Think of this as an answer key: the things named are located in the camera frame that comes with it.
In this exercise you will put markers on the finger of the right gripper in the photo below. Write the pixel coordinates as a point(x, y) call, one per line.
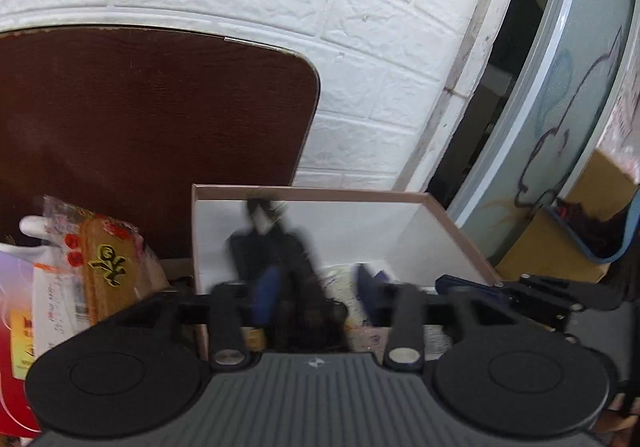
point(446, 284)

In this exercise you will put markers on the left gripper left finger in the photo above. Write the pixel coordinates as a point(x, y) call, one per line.
point(237, 305)

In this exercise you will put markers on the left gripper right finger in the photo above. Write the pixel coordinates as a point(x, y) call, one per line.
point(399, 307)

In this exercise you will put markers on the black marker pen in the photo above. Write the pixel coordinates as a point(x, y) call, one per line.
point(287, 298)

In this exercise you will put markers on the floral white insole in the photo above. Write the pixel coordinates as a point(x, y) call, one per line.
point(340, 283)

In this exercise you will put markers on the brown cardboard box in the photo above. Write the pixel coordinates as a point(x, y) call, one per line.
point(408, 236)

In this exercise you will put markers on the red snack packet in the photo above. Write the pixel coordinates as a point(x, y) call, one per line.
point(109, 256)

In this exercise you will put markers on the white barcode packet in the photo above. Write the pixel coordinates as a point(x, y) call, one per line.
point(59, 309)

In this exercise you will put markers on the dark brown chair back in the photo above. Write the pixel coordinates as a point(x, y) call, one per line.
point(125, 120)

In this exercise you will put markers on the red cigarette box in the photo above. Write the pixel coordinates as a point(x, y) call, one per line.
point(17, 347)

